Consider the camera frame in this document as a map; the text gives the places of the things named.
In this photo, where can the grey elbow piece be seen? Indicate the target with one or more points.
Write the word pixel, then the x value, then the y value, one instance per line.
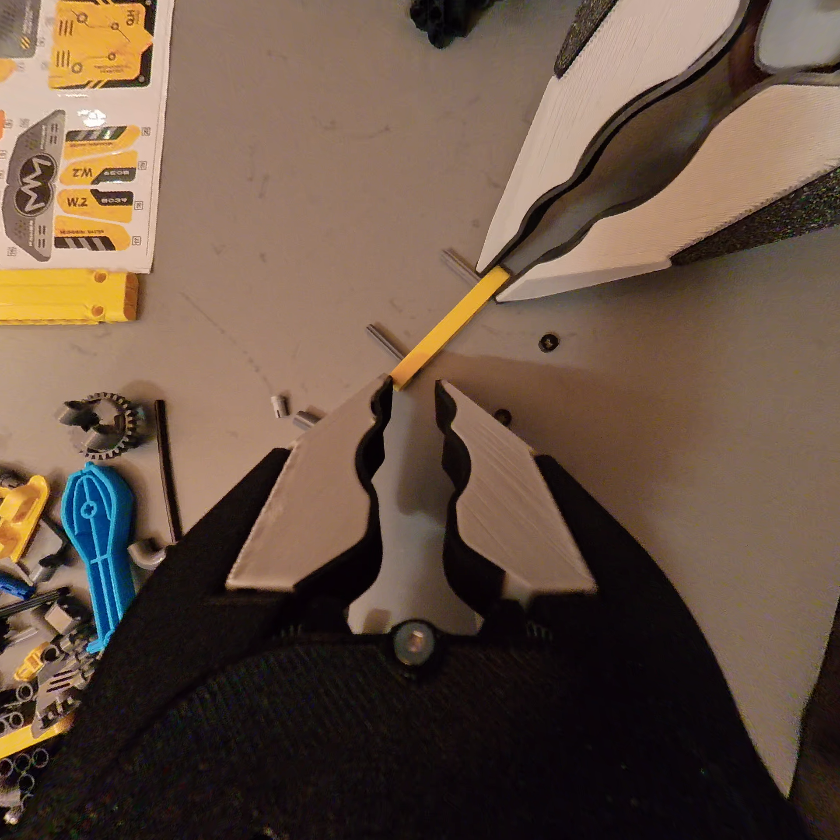
pixel 148 554

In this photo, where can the small light grey pin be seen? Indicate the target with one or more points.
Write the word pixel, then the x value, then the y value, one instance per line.
pixel 281 405

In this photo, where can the yellow fender piece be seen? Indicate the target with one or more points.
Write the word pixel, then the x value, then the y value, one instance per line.
pixel 26 512

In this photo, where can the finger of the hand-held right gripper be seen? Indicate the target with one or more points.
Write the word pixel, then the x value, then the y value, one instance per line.
pixel 709 210
pixel 590 98

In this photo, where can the yellow rectangular panel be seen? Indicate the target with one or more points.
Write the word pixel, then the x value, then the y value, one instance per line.
pixel 59 298

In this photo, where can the yellow sticker sheet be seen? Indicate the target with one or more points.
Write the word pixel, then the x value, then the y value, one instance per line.
pixel 85 131

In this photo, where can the black bevel gear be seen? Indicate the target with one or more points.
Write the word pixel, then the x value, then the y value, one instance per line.
pixel 115 420

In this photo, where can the yellow toy vehicle model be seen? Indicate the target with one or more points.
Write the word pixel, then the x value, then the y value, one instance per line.
pixel 453 16

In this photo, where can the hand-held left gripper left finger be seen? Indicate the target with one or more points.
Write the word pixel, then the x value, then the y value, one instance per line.
pixel 302 518

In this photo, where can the yellow thin beam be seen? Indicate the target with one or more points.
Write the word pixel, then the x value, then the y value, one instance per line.
pixel 446 325

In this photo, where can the blue plastic separator tool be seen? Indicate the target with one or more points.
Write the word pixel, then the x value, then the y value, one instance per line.
pixel 98 525

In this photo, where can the thick black rod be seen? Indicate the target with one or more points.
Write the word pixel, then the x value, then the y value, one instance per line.
pixel 169 472

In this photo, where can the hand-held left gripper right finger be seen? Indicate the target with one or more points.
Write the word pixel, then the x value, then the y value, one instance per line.
pixel 525 525

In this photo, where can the pile of small building pieces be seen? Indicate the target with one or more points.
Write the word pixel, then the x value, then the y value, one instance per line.
pixel 59 695

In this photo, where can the dark grey sleeve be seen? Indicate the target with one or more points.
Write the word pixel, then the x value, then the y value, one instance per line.
pixel 305 420

